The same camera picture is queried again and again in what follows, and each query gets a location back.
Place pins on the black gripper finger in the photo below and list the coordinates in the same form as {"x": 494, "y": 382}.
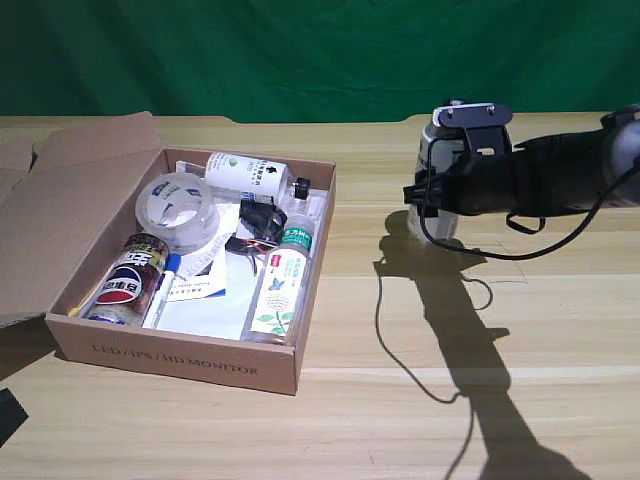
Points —
{"x": 10, "y": 415}

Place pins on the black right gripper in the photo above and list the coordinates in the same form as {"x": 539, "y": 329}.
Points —
{"x": 485, "y": 185}

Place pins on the white bottle with black cap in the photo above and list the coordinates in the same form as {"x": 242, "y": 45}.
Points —
{"x": 245, "y": 172}
{"x": 440, "y": 227}

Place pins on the brown Pepsi label bottle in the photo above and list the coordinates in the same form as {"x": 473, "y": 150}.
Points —
{"x": 125, "y": 285}

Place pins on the brown cardboard box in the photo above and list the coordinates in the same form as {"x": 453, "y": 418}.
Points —
{"x": 175, "y": 357}

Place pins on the clear water bottle green cap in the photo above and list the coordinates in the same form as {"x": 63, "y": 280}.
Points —
{"x": 280, "y": 290}

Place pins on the small yellow object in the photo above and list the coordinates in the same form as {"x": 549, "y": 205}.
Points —
{"x": 75, "y": 311}

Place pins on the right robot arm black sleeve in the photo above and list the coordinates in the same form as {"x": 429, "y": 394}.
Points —
{"x": 560, "y": 170}

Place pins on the white marker with blue cap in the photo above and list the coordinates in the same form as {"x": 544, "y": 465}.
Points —
{"x": 162, "y": 295}

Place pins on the green backdrop cloth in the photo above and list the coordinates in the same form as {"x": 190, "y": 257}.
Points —
{"x": 300, "y": 50}

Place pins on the large white paper sheet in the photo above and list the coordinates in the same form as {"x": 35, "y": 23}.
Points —
{"x": 210, "y": 320}

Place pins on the white leaflet with blue corner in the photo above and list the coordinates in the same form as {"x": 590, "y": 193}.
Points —
{"x": 195, "y": 291}

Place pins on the clear tape roll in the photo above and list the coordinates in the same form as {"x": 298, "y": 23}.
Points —
{"x": 200, "y": 225}

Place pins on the printed paper receipt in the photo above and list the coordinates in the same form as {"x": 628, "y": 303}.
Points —
{"x": 200, "y": 257}

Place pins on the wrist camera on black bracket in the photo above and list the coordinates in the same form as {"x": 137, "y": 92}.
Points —
{"x": 475, "y": 115}

